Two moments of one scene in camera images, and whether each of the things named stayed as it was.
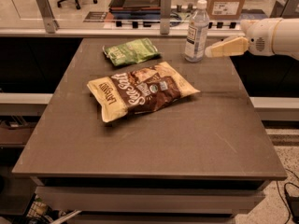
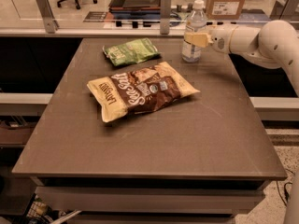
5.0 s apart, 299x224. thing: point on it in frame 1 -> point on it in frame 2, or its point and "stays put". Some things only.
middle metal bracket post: (165, 12) stays put
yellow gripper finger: (230, 47) -> (202, 39)
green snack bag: (132, 51) stays put
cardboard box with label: (226, 2) stays put
